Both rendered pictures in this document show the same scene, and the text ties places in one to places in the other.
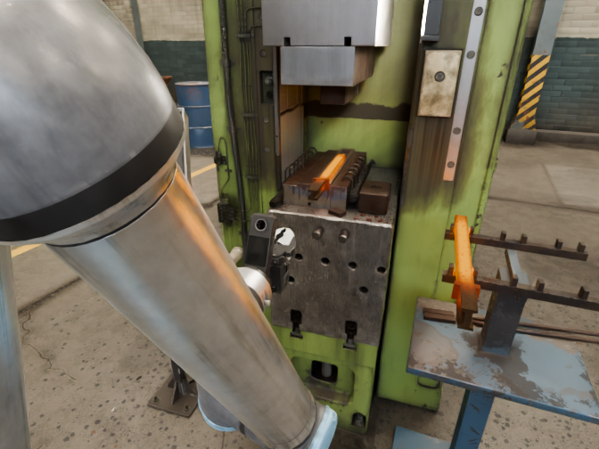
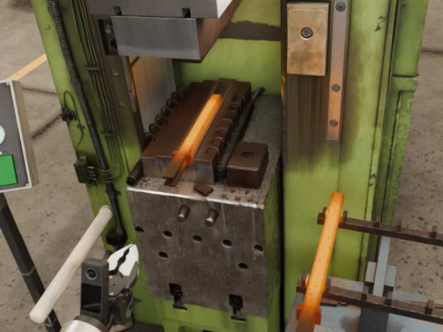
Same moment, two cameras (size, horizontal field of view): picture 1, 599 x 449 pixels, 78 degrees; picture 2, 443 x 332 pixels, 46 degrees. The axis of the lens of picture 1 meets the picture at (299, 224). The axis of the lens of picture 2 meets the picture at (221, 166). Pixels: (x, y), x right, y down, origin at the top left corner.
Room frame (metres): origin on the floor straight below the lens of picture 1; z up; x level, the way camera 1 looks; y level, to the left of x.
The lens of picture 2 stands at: (-0.03, -0.21, 1.77)
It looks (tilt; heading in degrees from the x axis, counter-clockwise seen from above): 37 degrees down; 2
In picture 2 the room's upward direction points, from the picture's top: 6 degrees counter-clockwise
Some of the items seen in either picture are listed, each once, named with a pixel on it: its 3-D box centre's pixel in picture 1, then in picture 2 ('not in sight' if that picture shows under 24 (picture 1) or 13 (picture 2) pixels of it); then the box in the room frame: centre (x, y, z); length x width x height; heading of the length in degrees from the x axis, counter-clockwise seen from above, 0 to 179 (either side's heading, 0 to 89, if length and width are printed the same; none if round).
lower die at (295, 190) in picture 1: (329, 174); (201, 124); (1.26, -0.11, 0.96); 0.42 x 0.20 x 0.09; 163
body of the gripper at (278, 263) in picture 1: (263, 273); (103, 309); (0.61, 0.07, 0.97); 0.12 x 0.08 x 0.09; 163
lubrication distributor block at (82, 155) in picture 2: (226, 212); (86, 171); (1.29, 0.28, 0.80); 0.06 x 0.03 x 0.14; 73
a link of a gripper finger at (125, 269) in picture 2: (288, 247); (133, 268); (0.70, 0.02, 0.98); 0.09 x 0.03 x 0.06; 163
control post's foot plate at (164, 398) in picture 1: (180, 384); not in sight; (1.15, 0.51, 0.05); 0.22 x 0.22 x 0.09; 73
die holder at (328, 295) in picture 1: (341, 240); (226, 194); (1.26, -0.16, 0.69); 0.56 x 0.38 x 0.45; 163
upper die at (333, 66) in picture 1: (333, 63); (186, 3); (1.26, -0.11, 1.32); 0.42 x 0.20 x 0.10; 163
